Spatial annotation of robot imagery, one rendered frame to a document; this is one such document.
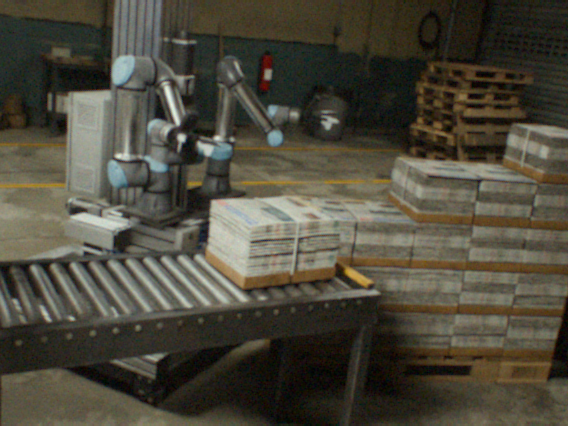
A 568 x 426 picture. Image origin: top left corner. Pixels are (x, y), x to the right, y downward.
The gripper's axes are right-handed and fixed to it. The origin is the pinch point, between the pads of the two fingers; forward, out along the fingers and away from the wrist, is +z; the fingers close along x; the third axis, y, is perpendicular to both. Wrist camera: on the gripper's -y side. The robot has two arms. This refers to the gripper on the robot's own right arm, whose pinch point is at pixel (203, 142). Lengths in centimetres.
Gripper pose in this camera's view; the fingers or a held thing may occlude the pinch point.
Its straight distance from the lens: 247.8
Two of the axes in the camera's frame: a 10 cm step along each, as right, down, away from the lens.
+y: -2.2, 9.6, 1.8
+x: -7.7, -0.6, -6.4
